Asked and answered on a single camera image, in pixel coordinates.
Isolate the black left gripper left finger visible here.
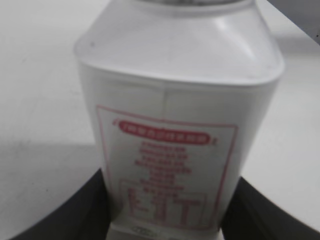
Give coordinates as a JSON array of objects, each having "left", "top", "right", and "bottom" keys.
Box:
[{"left": 0, "top": 169, "right": 111, "bottom": 240}]

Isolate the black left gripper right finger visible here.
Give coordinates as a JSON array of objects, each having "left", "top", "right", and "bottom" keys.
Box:
[{"left": 221, "top": 178, "right": 320, "bottom": 240}]

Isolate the white yili changqing yogurt bottle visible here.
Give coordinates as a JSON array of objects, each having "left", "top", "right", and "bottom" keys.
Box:
[{"left": 74, "top": 0, "right": 284, "bottom": 240}]

